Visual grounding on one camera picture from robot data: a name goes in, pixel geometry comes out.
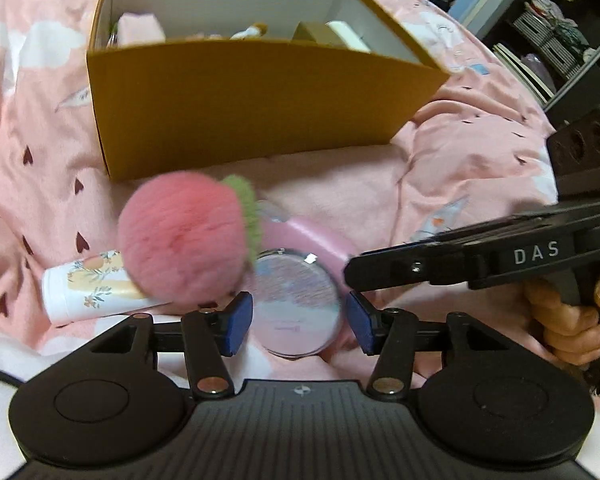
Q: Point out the pink headband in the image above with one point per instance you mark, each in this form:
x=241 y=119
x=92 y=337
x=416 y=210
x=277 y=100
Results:
x=281 y=230

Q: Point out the long white cardboard box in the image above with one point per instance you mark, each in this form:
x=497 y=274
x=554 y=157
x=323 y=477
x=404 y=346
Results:
x=348 y=36

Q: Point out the pink zip pouch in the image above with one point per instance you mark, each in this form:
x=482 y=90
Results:
x=137 y=29

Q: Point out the sailor bear plush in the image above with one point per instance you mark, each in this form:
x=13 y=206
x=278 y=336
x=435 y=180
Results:
x=253 y=31

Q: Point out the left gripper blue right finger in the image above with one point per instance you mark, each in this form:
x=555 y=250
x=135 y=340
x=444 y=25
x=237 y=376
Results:
x=367 y=323

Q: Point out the person's right hand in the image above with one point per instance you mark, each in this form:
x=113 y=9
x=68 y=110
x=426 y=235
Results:
x=572 y=332

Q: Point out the white floral tube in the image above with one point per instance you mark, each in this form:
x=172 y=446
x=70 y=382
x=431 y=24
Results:
x=93 y=287

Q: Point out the gold square gift box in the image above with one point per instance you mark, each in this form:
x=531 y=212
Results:
x=318 y=33

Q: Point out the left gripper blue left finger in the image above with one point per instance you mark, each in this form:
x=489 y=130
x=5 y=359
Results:
x=233 y=324

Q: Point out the round floral compact mirror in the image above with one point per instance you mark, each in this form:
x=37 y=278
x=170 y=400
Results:
x=297 y=304

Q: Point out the dark storage shelf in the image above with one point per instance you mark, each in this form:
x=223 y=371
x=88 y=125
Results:
x=552 y=47

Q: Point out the pink fluffy strawberry plush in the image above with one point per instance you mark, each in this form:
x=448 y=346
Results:
x=186 y=238

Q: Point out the orange cardboard storage box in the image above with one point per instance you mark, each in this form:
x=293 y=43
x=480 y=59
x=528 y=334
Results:
x=200 y=99

